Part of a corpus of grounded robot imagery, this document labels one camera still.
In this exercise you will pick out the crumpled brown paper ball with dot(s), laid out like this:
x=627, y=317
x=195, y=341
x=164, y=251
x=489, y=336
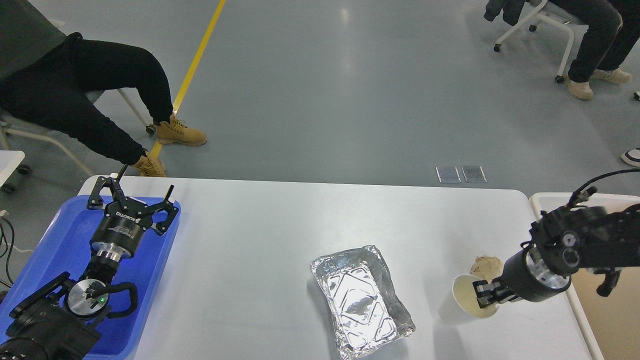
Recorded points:
x=487, y=268

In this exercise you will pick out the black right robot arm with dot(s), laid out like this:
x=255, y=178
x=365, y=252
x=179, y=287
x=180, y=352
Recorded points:
x=564, y=240

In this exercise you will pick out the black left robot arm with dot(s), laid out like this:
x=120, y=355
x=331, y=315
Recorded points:
x=87, y=290

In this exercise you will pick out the seated person green sweater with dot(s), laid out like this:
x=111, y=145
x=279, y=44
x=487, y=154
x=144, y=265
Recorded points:
x=46, y=75

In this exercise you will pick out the white sneaker at right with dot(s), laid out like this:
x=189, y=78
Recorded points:
x=631, y=157

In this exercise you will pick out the metal floor plate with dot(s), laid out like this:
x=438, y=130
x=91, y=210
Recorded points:
x=448, y=174
x=473, y=174

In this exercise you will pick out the white paper cup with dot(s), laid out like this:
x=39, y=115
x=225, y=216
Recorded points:
x=466, y=298

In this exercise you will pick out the aluminium foil tray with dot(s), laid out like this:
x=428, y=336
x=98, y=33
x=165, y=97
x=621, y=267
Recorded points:
x=366, y=311

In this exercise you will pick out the right metal floor plate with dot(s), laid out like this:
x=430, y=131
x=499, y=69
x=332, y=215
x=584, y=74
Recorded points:
x=473, y=174

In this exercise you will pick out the seated person dark trousers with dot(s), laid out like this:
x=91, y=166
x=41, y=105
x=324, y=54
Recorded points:
x=613, y=29

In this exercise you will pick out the beige plastic bin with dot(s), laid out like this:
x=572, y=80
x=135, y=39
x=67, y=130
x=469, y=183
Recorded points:
x=610, y=324

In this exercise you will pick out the blue plastic tray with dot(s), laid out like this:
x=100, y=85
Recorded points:
x=65, y=247

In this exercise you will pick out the left metal floor plate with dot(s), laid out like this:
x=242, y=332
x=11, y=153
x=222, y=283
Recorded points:
x=448, y=174

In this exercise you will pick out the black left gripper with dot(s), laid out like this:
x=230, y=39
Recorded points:
x=121, y=227

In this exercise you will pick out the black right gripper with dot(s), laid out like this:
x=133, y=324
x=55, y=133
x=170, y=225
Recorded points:
x=525, y=276

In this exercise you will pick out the white side table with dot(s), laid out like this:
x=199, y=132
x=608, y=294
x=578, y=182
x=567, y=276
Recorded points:
x=9, y=162

